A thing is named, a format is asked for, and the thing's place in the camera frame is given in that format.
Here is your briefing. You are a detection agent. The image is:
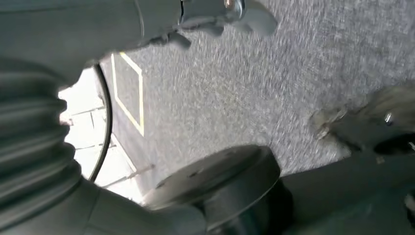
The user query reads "yellow floor tape square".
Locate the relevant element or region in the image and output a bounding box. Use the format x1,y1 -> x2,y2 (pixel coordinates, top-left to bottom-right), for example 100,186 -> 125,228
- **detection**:
111,51 -> 145,137

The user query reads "grey robot lower body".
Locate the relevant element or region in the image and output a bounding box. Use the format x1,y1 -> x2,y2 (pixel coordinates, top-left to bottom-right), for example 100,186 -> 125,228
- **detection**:
82,145 -> 415,235

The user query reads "dark robot wheeled base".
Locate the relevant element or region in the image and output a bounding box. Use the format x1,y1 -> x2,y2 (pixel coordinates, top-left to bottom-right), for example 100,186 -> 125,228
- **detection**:
309,82 -> 415,156

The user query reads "black left wrist camera cable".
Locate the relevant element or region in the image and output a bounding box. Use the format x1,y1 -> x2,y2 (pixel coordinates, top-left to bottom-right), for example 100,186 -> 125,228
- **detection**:
88,65 -> 114,182

